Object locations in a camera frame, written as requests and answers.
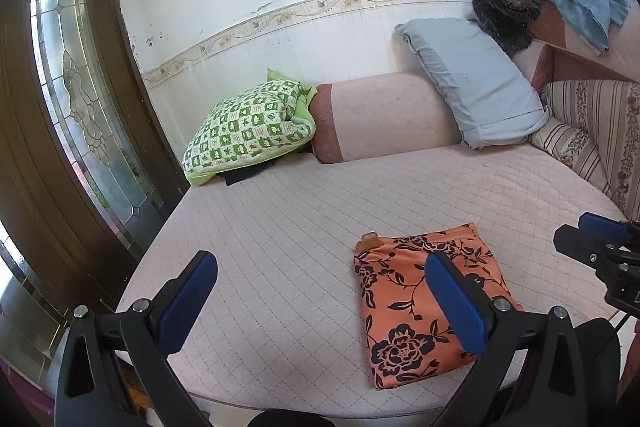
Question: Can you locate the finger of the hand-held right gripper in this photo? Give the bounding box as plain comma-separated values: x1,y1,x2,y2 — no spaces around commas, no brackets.
553,225,615,266
578,212,640,253

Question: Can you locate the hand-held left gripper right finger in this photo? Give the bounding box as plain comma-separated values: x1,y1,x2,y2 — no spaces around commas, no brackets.
425,251,623,427

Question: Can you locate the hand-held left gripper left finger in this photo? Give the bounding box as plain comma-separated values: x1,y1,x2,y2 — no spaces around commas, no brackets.
55,251,218,427

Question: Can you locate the orange floral small garment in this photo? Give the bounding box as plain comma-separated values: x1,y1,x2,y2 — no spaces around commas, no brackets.
354,223,523,390

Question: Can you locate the striped floral cushion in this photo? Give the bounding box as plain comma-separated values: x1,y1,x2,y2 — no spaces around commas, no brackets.
542,79,640,214
530,117,626,200

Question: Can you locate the pink quilted bed mattress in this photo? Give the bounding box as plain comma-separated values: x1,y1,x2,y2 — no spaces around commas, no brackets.
114,142,633,420

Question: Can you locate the door side glass panel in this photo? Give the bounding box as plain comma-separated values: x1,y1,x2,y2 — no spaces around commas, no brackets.
0,227,68,373

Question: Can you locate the green checked pillow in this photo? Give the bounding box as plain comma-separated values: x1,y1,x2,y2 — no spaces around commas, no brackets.
181,68,318,185

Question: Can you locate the light blue pillow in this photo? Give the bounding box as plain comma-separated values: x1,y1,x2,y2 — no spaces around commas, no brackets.
395,18,550,150

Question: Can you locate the brown wooden door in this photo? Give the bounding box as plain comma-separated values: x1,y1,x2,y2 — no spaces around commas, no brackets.
0,0,192,308

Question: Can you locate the pink bolster cushion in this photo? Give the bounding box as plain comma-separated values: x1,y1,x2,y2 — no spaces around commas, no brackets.
308,72,463,165

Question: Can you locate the blue crumpled cloth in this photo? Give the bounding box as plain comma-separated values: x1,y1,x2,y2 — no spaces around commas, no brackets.
537,0,632,56

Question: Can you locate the leaded glass door pane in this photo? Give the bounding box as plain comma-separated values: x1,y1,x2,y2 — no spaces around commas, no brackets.
31,0,167,249

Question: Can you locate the dark furry cloth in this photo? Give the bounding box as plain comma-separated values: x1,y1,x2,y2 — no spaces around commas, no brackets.
472,0,543,55

